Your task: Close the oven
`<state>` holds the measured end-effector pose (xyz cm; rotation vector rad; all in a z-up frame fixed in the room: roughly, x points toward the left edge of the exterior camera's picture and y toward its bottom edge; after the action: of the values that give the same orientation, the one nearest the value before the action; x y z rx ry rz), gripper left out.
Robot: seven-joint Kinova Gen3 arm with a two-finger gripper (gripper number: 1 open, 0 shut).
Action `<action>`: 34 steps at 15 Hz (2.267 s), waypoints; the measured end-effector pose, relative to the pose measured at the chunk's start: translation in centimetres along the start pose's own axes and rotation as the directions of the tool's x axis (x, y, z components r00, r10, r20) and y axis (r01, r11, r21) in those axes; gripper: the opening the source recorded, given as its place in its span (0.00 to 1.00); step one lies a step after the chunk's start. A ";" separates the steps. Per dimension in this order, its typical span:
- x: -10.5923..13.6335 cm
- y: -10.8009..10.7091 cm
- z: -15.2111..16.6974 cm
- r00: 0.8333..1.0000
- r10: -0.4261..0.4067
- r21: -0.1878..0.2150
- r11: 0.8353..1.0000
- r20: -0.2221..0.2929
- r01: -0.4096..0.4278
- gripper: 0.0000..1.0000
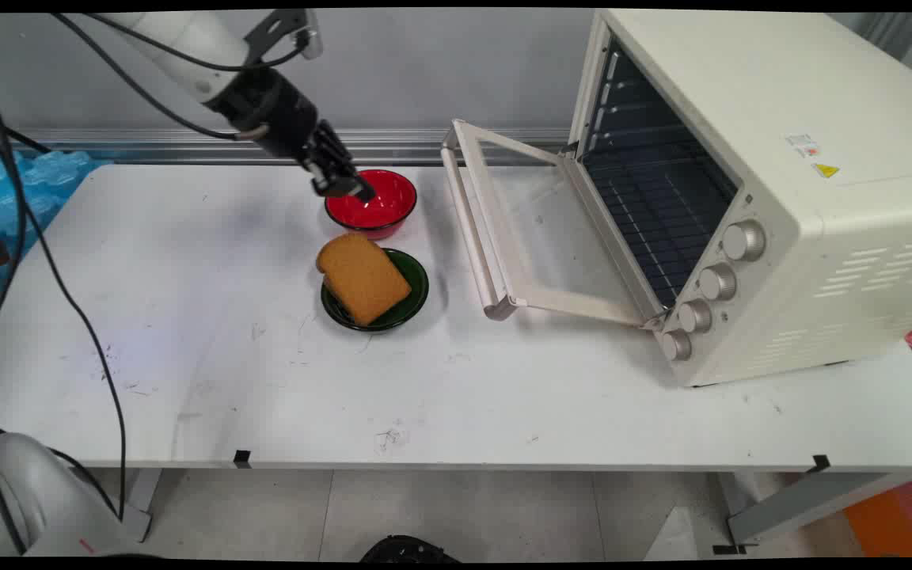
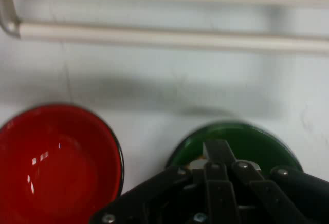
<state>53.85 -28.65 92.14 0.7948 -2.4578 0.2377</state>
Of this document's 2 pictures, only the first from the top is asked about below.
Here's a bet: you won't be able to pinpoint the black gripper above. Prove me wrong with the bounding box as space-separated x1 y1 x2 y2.
209 66 378 203

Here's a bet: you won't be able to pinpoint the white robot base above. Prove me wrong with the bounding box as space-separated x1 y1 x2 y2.
0 431 140 558

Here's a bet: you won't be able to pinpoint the red bowl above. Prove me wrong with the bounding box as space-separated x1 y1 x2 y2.
325 169 418 241

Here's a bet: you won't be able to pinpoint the brown bread slice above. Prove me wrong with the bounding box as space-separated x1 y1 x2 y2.
316 232 412 327

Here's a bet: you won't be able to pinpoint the dark green bowl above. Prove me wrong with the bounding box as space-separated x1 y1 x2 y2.
321 248 430 333

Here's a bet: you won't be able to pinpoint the oven glass door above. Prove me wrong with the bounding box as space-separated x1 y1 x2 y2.
441 119 667 327

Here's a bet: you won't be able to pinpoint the blue bubble wrap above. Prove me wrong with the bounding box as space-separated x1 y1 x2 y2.
0 149 112 317

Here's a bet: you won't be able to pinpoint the silver oven knob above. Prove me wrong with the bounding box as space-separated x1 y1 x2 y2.
677 298 713 334
659 329 694 363
698 263 739 302
722 221 766 262

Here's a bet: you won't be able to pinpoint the black round object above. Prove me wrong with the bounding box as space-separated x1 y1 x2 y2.
359 535 462 563

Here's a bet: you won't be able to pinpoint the cream toaster oven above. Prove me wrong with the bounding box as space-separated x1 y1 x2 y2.
567 9 912 388

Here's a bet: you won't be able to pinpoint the orange box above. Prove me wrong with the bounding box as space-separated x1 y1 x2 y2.
842 473 912 558

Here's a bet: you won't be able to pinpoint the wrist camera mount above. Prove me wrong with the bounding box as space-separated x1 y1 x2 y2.
244 9 324 67

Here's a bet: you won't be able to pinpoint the black cable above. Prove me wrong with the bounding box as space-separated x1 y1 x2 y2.
0 11 308 555

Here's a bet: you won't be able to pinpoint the oven wire rack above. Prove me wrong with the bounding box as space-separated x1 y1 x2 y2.
583 142 740 308

